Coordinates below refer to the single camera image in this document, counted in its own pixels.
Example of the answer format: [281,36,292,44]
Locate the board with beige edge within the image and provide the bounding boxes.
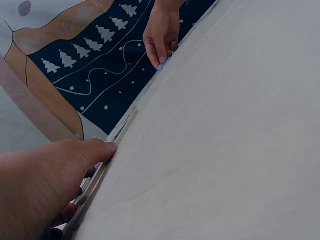
[62,107,140,233]

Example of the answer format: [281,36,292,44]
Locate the person's right hand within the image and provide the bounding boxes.
[142,9,181,70]

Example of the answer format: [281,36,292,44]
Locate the person's right forearm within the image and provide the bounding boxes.
[151,0,189,12]

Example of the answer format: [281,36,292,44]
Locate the small blue puzzle piece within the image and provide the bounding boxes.
[156,56,173,74]

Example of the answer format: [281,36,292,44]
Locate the person's left hand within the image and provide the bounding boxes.
[0,138,118,240]

